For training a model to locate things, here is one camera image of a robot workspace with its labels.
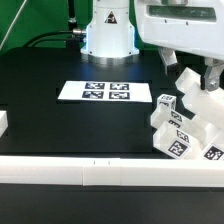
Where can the white tagged cube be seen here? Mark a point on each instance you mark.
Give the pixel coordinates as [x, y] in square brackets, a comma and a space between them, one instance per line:
[168, 100]

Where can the black vertical pole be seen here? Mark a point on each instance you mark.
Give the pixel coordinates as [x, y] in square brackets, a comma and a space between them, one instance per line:
[71, 11]

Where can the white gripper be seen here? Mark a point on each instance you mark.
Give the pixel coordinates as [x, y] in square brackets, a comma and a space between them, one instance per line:
[192, 26]

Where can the white marker base sheet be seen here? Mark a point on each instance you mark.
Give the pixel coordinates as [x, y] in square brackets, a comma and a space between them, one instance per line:
[106, 91]

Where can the white chair back frame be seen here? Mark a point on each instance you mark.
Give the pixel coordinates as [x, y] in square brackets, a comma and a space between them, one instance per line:
[209, 105]

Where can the white left fence bar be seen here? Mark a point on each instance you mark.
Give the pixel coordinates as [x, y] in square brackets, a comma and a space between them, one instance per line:
[3, 122]

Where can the white chair seat part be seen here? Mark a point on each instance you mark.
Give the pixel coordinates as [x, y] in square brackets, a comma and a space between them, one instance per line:
[210, 137]

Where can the white front fence bar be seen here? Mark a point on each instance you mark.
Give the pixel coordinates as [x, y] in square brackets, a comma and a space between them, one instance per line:
[111, 171]

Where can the white fence bar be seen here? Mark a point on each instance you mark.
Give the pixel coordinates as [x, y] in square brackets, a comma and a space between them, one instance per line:
[111, 171]
[3, 122]

